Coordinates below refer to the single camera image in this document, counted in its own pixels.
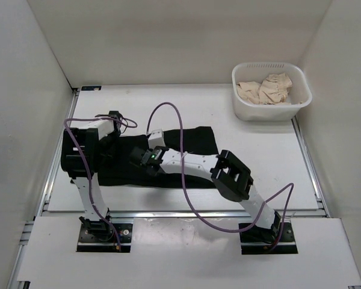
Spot aluminium front frame rail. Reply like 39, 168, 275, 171
41, 209, 327, 219

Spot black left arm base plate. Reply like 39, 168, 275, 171
76, 217, 133, 253

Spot black corner label sticker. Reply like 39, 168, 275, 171
81, 85, 102, 91

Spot aluminium left frame rail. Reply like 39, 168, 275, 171
5, 87, 79, 289

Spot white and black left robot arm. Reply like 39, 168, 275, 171
61, 111, 123, 244

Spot white plastic laundry basket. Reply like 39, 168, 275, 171
232, 62, 312, 122

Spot black trousers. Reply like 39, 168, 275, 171
97, 126, 218, 189

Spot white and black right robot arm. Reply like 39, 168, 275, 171
129, 129, 283, 243

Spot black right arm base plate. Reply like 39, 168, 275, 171
239, 222, 298, 255

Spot beige trousers in basket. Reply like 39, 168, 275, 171
236, 73, 293, 105

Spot white front cover board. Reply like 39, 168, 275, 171
17, 217, 361, 288

